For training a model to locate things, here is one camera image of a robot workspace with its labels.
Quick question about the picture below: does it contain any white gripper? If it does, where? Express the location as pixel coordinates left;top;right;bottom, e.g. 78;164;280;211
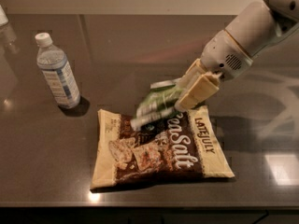
175;30;253;112

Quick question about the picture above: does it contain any clear plastic water bottle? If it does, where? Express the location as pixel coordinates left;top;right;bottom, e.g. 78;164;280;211
35;33;80;109

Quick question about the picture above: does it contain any green jalapeno chip bag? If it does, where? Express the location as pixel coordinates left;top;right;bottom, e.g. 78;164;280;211
131;78;182;131

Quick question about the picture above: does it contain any white object at left edge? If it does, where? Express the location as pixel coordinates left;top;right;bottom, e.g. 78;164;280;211
0;5;8;27

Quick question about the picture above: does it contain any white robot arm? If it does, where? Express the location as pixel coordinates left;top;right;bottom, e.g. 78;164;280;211
175;0;299;112

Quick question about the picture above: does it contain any brown sea salt chip bag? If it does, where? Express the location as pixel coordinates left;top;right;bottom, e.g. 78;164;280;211
91;105;235;190

